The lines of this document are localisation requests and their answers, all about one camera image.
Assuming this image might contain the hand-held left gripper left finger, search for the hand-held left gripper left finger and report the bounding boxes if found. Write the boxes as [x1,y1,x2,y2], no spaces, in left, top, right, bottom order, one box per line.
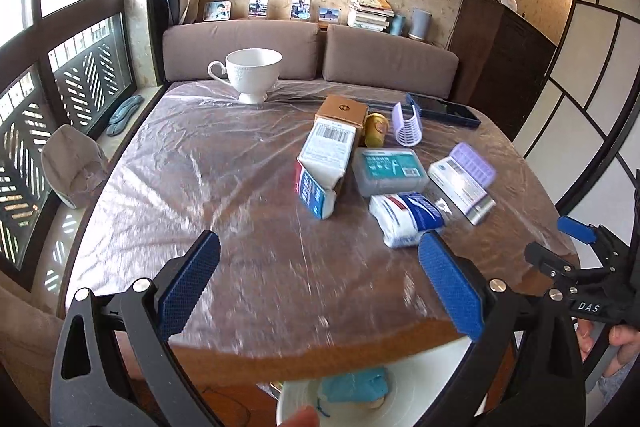
[50,229,223,427]

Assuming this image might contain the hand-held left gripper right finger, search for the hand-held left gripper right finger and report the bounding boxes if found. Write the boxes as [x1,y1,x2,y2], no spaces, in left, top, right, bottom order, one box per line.
[417,229,586,427]

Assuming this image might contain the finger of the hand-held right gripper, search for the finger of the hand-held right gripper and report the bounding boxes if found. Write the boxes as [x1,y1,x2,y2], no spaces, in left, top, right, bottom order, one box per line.
[557,216,626,268]
[525,243,609,289]

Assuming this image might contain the blue white tissue pack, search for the blue white tissue pack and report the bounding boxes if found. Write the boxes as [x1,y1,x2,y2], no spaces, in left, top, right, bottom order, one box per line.
[369,192,446,249]

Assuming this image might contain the white medicine box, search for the white medicine box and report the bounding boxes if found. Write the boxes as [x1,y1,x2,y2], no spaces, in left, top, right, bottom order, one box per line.
[427,157,496,226]

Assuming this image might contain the clear dental floss box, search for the clear dental floss box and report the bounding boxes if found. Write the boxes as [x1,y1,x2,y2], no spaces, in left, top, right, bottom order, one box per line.
[351,148,430,198]

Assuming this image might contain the white carton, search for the white carton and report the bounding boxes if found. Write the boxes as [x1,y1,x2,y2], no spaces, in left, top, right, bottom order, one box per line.
[295,117,358,220]

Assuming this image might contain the brown cardboard box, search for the brown cardboard box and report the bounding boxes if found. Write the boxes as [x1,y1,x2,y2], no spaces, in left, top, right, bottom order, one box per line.
[318,95,370,142]

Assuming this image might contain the person's right hand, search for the person's right hand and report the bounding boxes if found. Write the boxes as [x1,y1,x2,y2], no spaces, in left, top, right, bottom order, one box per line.
[575,321,640,365]

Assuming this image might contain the person's left hand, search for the person's left hand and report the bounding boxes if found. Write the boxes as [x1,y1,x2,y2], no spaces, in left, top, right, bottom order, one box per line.
[277,404,321,427]

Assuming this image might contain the blue face mask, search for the blue face mask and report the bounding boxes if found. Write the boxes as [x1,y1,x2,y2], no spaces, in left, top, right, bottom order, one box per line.
[320,369,391,405]

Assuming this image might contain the white panel sliding door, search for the white panel sliding door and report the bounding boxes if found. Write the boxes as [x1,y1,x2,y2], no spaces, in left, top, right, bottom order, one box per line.
[512,0,640,373]

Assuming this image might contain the small yellow cup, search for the small yellow cup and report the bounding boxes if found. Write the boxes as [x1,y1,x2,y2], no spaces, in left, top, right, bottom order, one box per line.
[363,113,391,148]

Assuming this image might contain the grey cap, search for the grey cap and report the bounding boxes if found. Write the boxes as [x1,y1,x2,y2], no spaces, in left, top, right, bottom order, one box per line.
[40,123,108,210]

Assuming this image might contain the dark blue phone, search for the dark blue phone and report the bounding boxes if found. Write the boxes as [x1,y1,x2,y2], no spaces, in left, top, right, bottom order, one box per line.
[405,93,482,128]

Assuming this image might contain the blue fabric slipper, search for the blue fabric slipper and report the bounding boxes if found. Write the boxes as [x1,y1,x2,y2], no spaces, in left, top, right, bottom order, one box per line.
[107,94,146,136]

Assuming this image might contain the dark wooden cabinet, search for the dark wooden cabinet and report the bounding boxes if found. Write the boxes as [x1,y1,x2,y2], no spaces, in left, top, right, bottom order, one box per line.
[447,0,558,142]

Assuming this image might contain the white teacup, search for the white teacup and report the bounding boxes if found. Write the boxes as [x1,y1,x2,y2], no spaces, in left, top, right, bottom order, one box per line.
[207,48,283,104]

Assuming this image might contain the patterned window guard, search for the patterned window guard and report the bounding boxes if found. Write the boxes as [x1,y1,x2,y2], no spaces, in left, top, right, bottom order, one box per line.
[0,12,136,273]

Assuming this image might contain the brown sofa cushion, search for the brown sofa cushion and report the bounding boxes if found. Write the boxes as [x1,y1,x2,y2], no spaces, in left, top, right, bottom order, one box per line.
[162,19,321,82]
[322,24,460,100]

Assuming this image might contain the grey cylindrical speaker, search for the grey cylindrical speaker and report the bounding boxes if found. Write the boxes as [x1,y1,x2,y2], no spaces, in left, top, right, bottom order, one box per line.
[409,8,432,42]

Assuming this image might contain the stack of books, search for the stack of books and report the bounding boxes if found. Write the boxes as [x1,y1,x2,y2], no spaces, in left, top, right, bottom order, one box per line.
[347,0,396,32]

